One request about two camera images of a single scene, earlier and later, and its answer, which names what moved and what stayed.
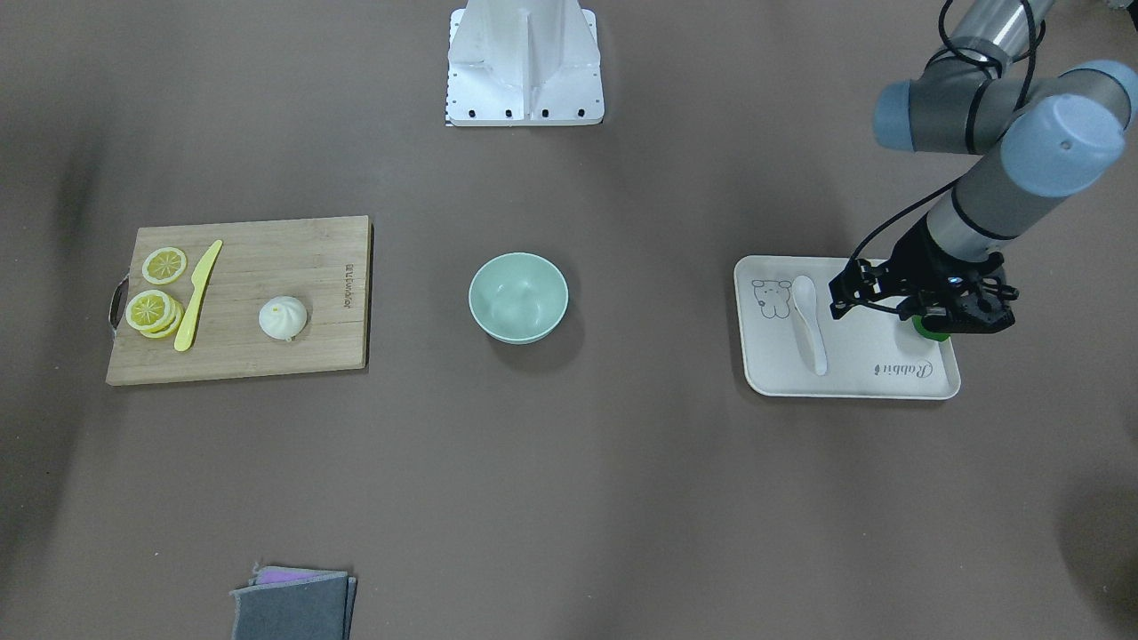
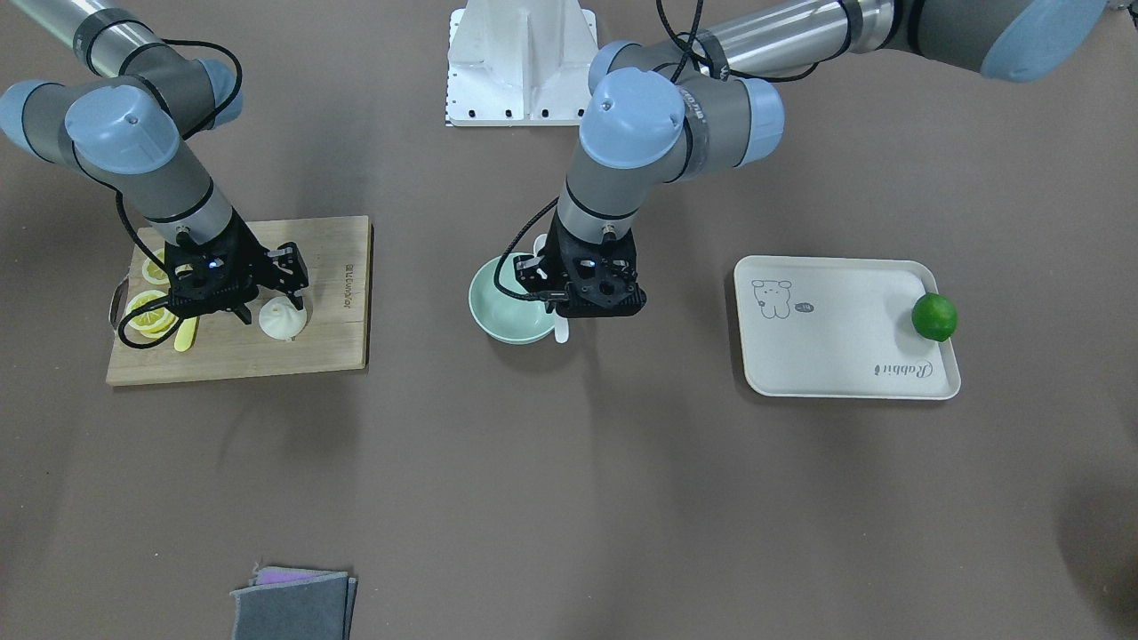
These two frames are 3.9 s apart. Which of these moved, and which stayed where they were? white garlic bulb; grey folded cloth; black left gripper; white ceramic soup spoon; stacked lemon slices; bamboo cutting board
Moved: black left gripper; white ceramic soup spoon
Stayed: bamboo cutting board; grey folded cloth; stacked lemon slices; white garlic bulb
